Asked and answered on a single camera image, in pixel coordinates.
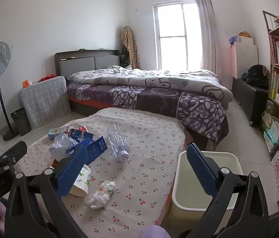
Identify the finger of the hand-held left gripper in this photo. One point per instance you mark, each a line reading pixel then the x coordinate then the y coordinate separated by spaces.
pixel 13 151

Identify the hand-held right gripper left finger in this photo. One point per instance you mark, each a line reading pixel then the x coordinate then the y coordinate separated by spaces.
pixel 71 173

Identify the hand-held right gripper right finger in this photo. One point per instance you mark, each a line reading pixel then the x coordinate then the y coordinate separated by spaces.
pixel 201 171

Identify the white plastic waste bin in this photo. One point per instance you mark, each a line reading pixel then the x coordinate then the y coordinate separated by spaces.
pixel 191 203

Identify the white tissue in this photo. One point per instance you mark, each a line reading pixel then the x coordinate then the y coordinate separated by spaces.
pixel 102 194

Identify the clear plastic bottle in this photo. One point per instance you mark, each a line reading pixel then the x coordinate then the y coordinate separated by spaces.
pixel 117 138

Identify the white paper cup green print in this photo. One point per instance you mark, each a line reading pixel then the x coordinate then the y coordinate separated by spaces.
pixel 82 183

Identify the crumpled white plastic bag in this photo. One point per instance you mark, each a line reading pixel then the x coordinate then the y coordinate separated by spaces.
pixel 61 145

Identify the dark waste bin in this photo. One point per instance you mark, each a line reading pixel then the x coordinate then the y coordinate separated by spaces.
pixel 20 121

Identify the flattened dark blue box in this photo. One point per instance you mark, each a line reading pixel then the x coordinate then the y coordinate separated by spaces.
pixel 96 147

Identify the blue and red carton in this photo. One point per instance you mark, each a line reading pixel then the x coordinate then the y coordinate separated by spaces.
pixel 78 133

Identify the light blue small carton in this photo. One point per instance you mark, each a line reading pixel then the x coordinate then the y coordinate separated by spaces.
pixel 56 132

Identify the cherry print tablecloth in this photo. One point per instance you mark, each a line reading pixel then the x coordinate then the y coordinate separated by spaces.
pixel 141 173

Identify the nightstand under grid cloth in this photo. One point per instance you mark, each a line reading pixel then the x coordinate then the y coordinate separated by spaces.
pixel 45 99

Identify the orange bag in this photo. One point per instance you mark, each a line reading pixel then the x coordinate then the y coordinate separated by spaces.
pixel 26 83

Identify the person's purple clothing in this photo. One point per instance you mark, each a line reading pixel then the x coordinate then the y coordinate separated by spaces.
pixel 153 231

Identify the stack of thin booklets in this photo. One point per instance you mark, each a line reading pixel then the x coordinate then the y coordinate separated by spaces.
pixel 273 135

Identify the red cloth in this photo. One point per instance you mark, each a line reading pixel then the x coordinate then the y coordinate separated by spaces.
pixel 47 78

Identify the purple patterned bed sheet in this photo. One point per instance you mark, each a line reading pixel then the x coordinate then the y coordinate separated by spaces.
pixel 154 101

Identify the dark bench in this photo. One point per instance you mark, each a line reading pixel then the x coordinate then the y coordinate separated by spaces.
pixel 249 96

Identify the grey cartoon print quilt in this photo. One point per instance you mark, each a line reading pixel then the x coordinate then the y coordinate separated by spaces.
pixel 154 81

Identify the dark bed with grey headboard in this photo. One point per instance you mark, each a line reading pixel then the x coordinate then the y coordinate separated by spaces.
pixel 80 65

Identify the pile of dark clothes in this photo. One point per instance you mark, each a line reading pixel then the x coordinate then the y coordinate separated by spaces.
pixel 255 75

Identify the white speckled board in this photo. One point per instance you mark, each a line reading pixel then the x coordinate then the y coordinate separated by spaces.
pixel 244 57

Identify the black bag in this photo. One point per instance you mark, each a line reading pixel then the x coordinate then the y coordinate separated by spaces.
pixel 124 57

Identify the purple toy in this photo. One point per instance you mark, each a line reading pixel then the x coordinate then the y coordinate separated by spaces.
pixel 233 39

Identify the light window curtain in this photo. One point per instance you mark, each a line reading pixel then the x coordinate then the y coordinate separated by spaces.
pixel 207 34

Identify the window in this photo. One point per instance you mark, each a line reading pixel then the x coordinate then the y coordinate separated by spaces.
pixel 176 34

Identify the plaid cloth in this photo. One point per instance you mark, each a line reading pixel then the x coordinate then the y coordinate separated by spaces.
pixel 130 44

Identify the orange and yellow toy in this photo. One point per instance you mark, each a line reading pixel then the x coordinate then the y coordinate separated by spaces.
pixel 244 34

